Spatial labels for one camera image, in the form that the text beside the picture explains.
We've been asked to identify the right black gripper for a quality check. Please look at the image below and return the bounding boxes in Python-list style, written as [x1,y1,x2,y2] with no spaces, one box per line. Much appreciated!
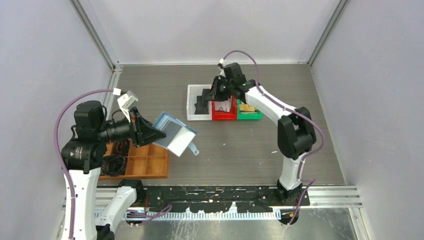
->
[205,76,234,102]

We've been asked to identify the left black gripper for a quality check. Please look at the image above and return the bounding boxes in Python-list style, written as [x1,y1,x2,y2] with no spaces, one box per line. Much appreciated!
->
[97,105,166,146]

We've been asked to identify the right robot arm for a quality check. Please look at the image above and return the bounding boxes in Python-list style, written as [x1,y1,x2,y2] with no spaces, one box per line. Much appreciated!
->
[202,60,317,206]

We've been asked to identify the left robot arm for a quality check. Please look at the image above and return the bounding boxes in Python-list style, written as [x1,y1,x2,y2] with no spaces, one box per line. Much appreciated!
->
[60,100,166,240]

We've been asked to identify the pink white cards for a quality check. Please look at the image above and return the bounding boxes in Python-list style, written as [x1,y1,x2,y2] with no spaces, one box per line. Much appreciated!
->
[214,99,232,113]

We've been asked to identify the gold cards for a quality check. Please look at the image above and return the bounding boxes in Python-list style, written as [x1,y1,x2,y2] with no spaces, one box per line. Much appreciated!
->
[239,102,258,114]

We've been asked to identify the red plastic bin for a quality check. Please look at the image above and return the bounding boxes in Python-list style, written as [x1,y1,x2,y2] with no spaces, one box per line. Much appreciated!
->
[211,96,238,121]

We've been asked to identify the white plastic bin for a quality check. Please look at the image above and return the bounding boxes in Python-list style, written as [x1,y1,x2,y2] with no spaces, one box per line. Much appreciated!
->
[186,84,212,121]

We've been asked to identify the small black coiled band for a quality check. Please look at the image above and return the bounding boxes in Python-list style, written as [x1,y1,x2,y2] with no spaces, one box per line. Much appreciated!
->
[112,139,131,156]

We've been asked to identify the orange wooden divider tray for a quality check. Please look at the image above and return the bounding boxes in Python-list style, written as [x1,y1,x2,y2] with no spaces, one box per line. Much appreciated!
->
[99,143,170,181]

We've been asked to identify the black coiled bands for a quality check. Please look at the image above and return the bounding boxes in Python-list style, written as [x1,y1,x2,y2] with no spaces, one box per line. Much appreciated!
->
[100,154,127,177]

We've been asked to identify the green plastic bin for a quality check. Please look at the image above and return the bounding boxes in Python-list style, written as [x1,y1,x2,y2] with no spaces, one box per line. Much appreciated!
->
[237,100,263,121]

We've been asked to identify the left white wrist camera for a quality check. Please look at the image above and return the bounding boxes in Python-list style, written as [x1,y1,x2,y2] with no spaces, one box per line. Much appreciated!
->
[117,91,139,122]

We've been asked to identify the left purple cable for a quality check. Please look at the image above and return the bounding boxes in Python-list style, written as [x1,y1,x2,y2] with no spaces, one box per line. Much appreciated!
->
[54,88,173,240]

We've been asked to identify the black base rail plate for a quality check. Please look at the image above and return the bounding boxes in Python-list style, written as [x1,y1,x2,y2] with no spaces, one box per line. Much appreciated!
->
[131,185,310,214]

